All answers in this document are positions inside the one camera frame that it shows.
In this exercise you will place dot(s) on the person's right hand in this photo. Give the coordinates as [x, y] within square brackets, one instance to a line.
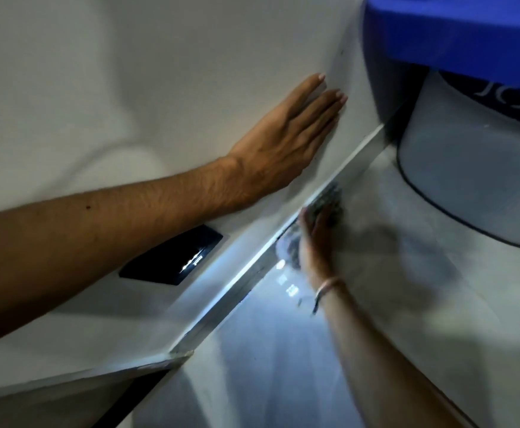
[317, 254]

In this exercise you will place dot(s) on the person's left hand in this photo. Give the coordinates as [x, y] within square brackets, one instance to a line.
[268, 151]

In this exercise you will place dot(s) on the person's right fingers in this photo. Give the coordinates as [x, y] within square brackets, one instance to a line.
[318, 223]

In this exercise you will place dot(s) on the person's left little finger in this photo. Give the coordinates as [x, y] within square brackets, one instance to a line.
[306, 89]

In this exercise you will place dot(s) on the grey cleaning cloth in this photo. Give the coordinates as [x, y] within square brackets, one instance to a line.
[289, 249]

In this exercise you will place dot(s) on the person's left forearm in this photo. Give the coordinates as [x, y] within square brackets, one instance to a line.
[95, 231]

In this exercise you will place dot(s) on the person's right forearm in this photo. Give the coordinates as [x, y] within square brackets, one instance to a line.
[375, 352]

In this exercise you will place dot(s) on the thin thread wristband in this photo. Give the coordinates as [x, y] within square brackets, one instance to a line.
[326, 287]

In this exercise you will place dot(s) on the blue plastic lid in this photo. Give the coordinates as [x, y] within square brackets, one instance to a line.
[456, 31]

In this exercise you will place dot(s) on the translucent white plastic container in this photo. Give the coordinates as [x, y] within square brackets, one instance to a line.
[473, 164]

